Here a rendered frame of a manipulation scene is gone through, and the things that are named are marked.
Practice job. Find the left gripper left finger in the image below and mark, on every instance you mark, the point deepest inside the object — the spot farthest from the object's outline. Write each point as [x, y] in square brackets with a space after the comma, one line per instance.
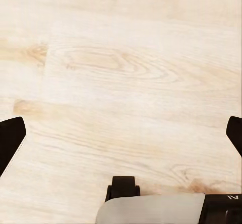
[12, 133]

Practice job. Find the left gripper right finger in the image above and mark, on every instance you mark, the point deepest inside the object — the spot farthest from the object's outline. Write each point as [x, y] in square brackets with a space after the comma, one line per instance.
[234, 132]

